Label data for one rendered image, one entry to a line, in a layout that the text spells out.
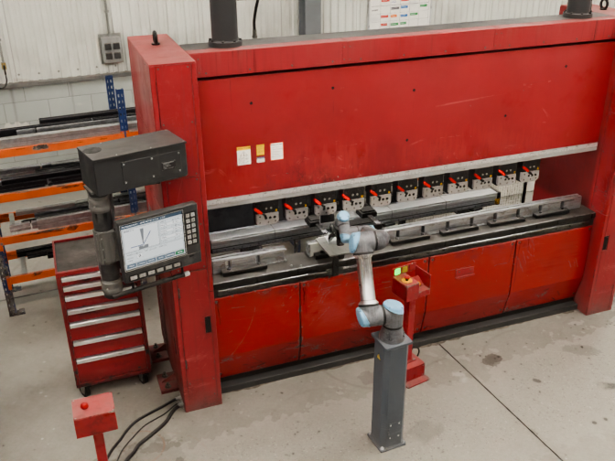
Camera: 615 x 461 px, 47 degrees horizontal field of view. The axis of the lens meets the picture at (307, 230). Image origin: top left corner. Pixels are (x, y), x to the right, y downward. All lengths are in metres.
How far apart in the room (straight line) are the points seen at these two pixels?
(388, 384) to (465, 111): 1.89
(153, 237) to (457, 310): 2.57
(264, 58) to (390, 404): 2.16
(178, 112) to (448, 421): 2.59
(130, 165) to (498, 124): 2.60
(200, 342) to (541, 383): 2.37
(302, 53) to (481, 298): 2.38
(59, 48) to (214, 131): 4.11
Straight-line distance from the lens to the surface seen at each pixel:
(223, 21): 4.17
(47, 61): 8.15
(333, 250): 4.59
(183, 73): 3.89
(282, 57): 4.22
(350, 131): 4.52
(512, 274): 5.57
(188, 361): 4.64
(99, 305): 4.73
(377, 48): 4.44
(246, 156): 4.33
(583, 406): 5.17
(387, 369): 4.18
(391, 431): 4.48
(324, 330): 4.97
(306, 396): 4.94
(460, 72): 4.79
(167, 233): 3.84
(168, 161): 3.72
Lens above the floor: 3.13
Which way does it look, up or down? 26 degrees down
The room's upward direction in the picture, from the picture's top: 1 degrees counter-clockwise
